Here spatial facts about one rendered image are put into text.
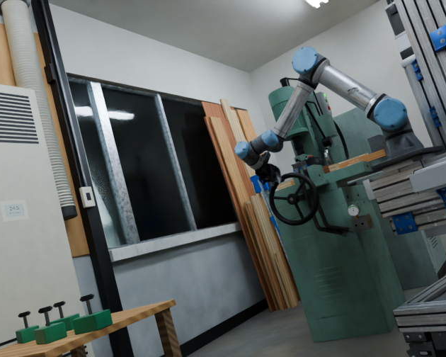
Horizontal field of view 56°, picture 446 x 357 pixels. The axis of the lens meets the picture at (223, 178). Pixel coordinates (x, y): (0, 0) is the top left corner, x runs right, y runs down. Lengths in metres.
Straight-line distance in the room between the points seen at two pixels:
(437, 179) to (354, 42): 3.56
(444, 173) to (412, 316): 0.59
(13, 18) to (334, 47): 3.42
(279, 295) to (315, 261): 1.41
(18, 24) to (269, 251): 2.61
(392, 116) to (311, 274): 1.13
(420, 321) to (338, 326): 0.77
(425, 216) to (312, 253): 0.81
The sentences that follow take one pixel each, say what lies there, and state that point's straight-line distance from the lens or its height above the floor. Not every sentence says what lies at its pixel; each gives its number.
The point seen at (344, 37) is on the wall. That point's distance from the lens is 5.19.
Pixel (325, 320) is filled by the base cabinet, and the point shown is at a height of 0.11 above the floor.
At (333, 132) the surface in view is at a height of 1.17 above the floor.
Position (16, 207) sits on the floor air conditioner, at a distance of 2.30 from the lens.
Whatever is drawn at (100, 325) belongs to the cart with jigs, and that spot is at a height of 0.54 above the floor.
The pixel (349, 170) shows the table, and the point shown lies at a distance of 2.42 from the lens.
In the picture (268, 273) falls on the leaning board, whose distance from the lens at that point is 3.92.
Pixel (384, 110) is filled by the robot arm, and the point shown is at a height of 1.00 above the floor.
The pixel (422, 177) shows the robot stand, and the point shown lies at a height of 0.71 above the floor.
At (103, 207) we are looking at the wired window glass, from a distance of 3.09.
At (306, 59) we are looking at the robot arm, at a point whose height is 1.32.
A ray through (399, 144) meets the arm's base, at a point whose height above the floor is 0.87.
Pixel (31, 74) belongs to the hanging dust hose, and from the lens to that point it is 2.86.
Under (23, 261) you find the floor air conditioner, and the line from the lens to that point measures 2.25.
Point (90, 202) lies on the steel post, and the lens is 2.79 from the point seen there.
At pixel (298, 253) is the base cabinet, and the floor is 0.51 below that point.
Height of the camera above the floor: 0.67
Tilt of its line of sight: 9 degrees up
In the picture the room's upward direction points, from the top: 16 degrees counter-clockwise
